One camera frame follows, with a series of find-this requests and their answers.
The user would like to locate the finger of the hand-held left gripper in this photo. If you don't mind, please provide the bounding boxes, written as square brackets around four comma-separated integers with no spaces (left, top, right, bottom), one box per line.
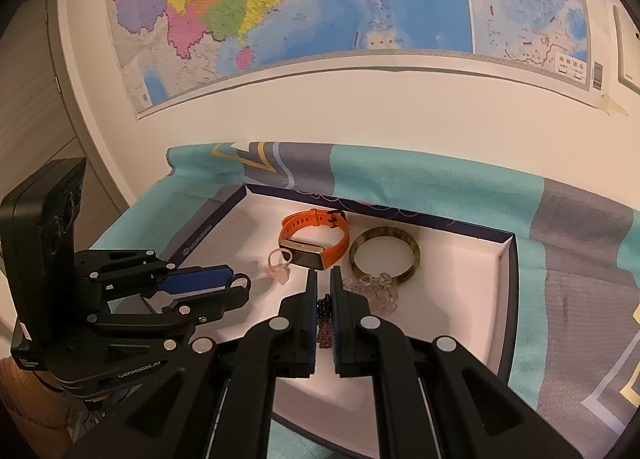
[87,286,250,340]
[75,248,235,297]

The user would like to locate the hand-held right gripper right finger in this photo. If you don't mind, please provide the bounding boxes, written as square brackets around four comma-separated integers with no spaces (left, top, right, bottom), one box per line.
[330,266,586,459]

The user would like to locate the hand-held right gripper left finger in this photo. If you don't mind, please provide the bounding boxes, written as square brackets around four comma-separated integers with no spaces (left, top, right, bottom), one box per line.
[62,269,319,459]

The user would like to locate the purple bead bracelet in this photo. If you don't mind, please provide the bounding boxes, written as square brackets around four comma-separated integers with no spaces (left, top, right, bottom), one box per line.
[317,293,335,350]

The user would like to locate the clear crystal bead bracelet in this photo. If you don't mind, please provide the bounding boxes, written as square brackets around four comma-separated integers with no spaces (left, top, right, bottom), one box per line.
[342,271,401,316]

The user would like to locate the pink stone ring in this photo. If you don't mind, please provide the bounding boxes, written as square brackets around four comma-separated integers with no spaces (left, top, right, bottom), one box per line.
[267,247,296,285]

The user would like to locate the green marbled bangle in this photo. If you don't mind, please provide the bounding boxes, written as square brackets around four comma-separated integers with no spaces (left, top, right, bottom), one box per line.
[348,228,421,287]

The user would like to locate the orange strap watch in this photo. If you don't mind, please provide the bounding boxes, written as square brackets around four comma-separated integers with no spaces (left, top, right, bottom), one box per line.
[278,208,351,270]

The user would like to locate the dark blue box lid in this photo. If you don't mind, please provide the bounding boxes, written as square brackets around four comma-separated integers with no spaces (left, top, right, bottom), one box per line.
[165,182,517,459]

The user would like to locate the person's left forearm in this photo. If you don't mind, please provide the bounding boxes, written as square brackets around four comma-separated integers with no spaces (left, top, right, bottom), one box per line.
[0,356,76,445]

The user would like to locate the wooden door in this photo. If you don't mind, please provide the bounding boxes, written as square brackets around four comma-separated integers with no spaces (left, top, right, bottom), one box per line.
[0,0,133,260]

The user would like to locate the teal and grey printed blanket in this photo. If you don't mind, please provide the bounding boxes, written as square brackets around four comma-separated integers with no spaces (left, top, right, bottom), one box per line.
[92,140,640,459]

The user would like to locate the tape strip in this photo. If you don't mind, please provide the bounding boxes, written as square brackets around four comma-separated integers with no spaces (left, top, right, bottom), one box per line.
[597,93,630,116]

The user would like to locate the white wall socket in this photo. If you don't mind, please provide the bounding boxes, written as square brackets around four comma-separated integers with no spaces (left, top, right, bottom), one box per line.
[612,4,640,90]

